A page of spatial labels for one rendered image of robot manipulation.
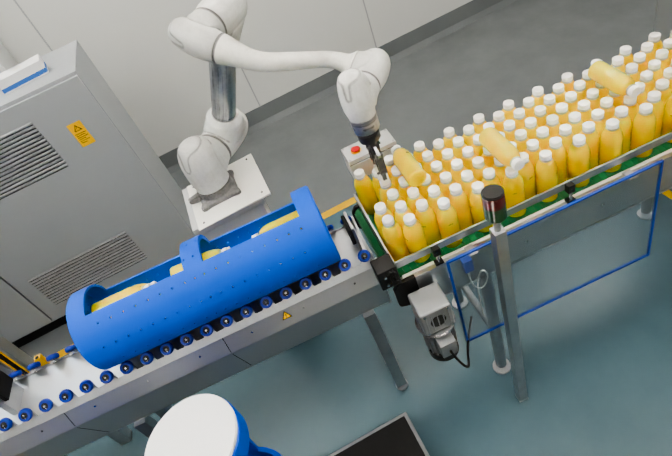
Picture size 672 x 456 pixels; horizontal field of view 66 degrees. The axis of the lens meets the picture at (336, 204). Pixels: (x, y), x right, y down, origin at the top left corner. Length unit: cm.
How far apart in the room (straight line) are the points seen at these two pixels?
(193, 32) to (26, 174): 174
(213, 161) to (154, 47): 223
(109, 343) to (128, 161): 157
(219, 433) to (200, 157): 106
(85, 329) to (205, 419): 50
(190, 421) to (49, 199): 200
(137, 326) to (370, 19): 351
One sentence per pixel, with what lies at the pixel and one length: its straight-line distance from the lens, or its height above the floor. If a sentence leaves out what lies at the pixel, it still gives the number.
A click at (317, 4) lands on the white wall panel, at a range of 446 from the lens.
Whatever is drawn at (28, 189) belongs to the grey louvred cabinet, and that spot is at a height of 99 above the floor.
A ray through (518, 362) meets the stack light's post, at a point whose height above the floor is 33.
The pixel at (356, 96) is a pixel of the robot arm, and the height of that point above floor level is 149.
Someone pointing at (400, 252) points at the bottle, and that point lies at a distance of 179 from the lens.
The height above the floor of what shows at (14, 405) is 96.
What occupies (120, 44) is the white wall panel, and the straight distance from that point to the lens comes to 427.
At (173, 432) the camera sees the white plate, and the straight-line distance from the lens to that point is 165.
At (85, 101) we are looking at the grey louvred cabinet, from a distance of 304.
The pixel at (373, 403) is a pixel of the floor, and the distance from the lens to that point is 261.
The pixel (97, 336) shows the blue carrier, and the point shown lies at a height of 117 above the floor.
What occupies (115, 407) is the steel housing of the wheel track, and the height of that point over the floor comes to 84.
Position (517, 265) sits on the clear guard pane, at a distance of 194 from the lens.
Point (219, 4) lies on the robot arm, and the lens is 184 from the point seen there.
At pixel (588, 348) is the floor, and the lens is 265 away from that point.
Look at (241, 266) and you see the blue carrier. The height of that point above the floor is 117.
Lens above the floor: 230
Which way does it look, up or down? 41 degrees down
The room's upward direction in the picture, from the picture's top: 23 degrees counter-clockwise
